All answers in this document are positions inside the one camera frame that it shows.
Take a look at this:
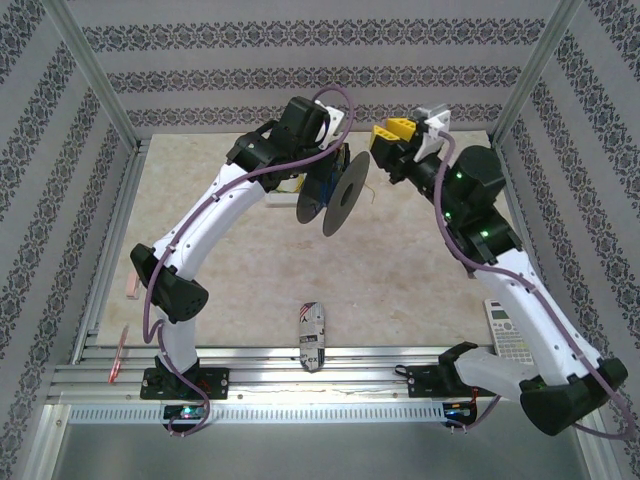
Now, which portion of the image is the dark grey cable spool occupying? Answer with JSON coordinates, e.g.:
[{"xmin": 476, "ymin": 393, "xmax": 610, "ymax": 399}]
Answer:
[{"xmin": 294, "ymin": 148, "xmax": 372, "ymax": 237}]

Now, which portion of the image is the white calculator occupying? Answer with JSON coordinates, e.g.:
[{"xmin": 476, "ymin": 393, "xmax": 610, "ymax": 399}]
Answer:
[{"xmin": 482, "ymin": 298, "xmax": 534, "ymax": 369}]

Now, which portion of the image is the newspaper print case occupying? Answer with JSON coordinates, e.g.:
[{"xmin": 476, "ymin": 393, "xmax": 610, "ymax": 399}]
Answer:
[{"xmin": 298, "ymin": 301, "xmax": 327, "ymax": 374}]

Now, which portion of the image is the left control board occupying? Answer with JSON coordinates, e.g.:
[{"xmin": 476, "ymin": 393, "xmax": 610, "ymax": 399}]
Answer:
[{"xmin": 163, "ymin": 404, "xmax": 207, "ymax": 421}]

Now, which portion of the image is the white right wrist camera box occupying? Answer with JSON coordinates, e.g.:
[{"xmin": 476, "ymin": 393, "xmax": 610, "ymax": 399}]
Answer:
[{"xmin": 412, "ymin": 103, "xmax": 452, "ymax": 162}]

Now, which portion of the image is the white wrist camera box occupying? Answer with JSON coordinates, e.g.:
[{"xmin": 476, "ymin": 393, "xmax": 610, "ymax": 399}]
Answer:
[
  {"xmin": 313, "ymin": 101, "xmax": 347, "ymax": 150},
  {"xmin": 412, "ymin": 103, "xmax": 452, "ymax": 162}
]

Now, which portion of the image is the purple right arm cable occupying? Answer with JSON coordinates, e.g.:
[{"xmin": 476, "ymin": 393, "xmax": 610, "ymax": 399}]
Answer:
[{"xmin": 432, "ymin": 132, "xmax": 639, "ymax": 441}]

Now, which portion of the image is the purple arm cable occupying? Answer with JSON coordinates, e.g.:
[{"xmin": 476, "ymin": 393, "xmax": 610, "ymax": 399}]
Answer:
[
  {"xmin": 432, "ymin": 132, "xmax": 639, "ymax": 441},
  {"xmin": 142, "ymin": 87, "xmax": 356, "ymax": 437}
]

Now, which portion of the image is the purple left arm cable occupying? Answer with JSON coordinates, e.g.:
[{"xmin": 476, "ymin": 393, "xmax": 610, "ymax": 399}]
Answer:
[{"xmin": 142, "ymin": 87, "xmax": 356, "ymax": 437}]

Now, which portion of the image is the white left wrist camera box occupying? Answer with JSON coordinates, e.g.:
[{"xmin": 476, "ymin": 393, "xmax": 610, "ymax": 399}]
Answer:
[{"xmin": 313, "ymin": 101, "xmax": 347, "ymax": 150}]

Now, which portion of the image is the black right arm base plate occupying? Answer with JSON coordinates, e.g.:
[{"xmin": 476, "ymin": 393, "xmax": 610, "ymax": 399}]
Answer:
[{"xmin": 405, "ymin": 363, "xmax": 498, "ymax": 400}]

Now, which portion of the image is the aluminium frame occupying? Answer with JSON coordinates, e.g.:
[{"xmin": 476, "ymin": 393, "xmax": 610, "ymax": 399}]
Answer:
[{"xmin": 37, "ymin": 0, "xmax": 609, "ymax": 480}]

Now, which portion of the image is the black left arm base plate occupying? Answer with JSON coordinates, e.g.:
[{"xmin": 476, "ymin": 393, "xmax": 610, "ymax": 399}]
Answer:
[{"xmin": 141, "ymin": 367, "xmax": 230, "ymax": 401}]

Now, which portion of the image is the slotted white cable duct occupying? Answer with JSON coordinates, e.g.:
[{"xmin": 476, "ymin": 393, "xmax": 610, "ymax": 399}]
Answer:
[{"xmin": 67, "ymin": 403, "xmax": 446, "ymax": 424}]

